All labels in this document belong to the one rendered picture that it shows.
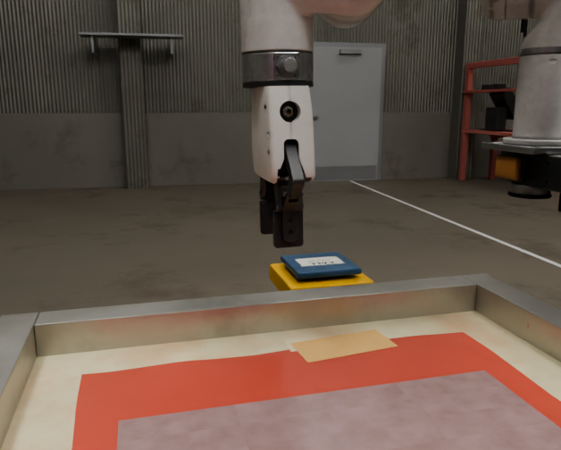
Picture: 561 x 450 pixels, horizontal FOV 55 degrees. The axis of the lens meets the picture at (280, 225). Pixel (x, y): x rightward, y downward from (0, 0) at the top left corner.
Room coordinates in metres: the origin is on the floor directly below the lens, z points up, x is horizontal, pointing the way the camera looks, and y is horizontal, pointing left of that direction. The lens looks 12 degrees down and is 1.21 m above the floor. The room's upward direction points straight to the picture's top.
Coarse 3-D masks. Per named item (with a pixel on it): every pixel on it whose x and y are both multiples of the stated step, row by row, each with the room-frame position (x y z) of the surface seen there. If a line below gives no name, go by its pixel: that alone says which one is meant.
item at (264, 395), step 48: (96, 384) 0.46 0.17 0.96; (144, 384) 0.46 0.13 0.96; (192, 384) 0.46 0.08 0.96; (240, 384) 0.46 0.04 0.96; (288, 384) 0.46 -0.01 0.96; (96, 432) 0.38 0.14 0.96; (144, 432) 0.38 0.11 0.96; (192, 432) 0.38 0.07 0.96; (240, 432) 0.38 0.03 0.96; (288, 432) 0.38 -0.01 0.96; (336, 432) 0.38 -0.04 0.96
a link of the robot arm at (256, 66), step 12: (252, 60) 0.57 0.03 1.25; (264, 60) 0.56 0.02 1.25; (276, 60) 0.55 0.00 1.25; (288, 60) 0.54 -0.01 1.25; (300, 60) 0.56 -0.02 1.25; (312, 60) 0.58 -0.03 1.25; (252, 72) 0.57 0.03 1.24; (264, 72) 0.56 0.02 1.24; (276, 72) 0.55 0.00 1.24; (288, 72) 0.55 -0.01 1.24; (300, 72) 0.56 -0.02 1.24; (312, 72) 0.58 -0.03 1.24
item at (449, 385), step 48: (432, 336) 0.56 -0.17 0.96; (336, 384) 0.46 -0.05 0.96; (384, 384) 0.46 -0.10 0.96; (432, 384) 0.46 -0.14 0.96; (480, 384) 0.46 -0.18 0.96; (528, 384) 0.46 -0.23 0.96; (384, 432) 0.38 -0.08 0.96; (432, 432) 0.38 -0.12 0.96; (480, 432) 0.38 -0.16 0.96; (528, 432) 0.38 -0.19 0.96
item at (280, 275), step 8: (272, 264) 0.85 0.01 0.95; (280, 264) 0.85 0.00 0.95; (272, 272) 0.83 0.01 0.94; (280, 272) 0.80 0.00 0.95; (288, 272) 0.80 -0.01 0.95; (272, 280) 0.83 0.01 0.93; (280, 280) 0.78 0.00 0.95; (288, 280) 0.76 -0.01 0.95; (296, 280) 0.76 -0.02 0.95; (304, 280) 0.76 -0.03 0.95; (312, 280) 0.76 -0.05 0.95; (320, 280) 0.76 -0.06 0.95; (328, 280) 0.76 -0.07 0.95; (336, 280) 0.76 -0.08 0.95; (344, 280) 0.76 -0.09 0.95; (352, 280) 0.76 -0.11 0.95; (360, 280) 0.76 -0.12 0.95; (368, 280) 0.76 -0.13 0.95; (280, 288) 0.78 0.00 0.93; (288, 288) 0.74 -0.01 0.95; (296, 288) 0.73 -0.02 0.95; (304, 288) 0.73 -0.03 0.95
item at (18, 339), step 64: (0, 320) 0.52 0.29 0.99; (64, 320) 0.52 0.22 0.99; (128, 320) 0.53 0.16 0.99; (192, 320) 0.55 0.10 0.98; (256, 320) 0.57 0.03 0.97; (320, 320) 0.59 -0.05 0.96; (384, 320) 0.61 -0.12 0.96; (512, 320) 0.57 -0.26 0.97; (0, 384) 0.39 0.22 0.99; (0, 448) 0.36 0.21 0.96
